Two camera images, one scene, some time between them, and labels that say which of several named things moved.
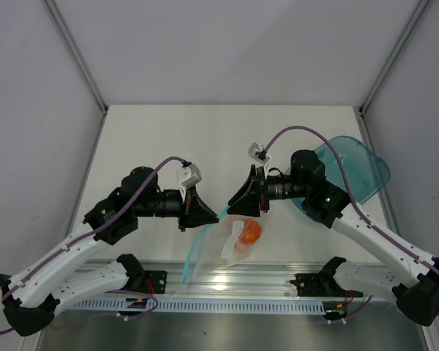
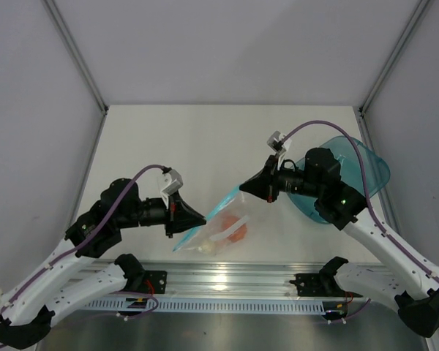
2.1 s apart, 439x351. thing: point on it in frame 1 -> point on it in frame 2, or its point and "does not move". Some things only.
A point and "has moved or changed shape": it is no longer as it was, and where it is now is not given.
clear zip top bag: (228, 241) has moved or changed shape
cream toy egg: (234, 259) -> (205, 247)
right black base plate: (322, 284) does not move
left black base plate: (155, 281) does not move
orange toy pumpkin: (252, 231) -> (238, 234)
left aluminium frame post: (73, 44) does not move
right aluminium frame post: (418, 12) does not move
